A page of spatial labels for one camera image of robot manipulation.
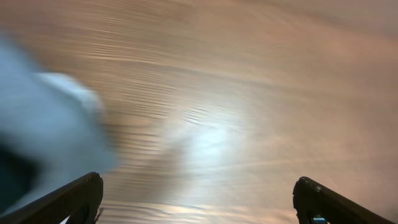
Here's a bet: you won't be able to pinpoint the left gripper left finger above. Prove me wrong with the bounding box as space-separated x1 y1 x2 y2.
1 172 103 224

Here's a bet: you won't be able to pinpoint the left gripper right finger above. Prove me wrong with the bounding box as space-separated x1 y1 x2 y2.
293 177 395 224

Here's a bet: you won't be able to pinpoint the grey folded shorts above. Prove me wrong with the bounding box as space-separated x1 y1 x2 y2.
1 36 118 215

